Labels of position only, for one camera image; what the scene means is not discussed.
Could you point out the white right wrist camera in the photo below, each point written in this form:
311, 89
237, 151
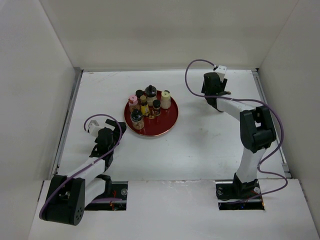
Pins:
221, 71

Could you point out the black cap brown spice jar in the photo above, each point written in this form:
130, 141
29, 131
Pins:
139, 93

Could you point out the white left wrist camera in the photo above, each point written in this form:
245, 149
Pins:
93, 128

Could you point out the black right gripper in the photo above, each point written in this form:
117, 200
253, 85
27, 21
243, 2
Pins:
223, 86

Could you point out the cream cap salt shaker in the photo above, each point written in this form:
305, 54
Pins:
165, 100

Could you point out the pink cap spice jar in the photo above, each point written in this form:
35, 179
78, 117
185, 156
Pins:
133, 103

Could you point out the black cap pepper grinder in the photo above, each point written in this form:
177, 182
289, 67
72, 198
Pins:
151, 94

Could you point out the red round lacquer tray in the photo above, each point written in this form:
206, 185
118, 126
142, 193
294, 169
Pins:
156, 126

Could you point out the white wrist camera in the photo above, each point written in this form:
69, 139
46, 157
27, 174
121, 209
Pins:
93, 128
221, 71

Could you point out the black cap dark spice jar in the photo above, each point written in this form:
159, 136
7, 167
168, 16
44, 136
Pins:
156, 107

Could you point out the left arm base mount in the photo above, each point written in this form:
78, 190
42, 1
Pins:
113, 199

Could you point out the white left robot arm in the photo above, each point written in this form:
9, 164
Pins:
88, 187

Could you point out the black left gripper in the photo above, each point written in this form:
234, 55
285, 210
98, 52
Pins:
117, 135

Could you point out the short yellow oil bottle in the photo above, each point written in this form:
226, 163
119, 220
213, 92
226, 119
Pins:
144, 107

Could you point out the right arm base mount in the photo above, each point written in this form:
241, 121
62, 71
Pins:
230, 199

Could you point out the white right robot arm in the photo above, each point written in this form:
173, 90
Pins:
257, 133

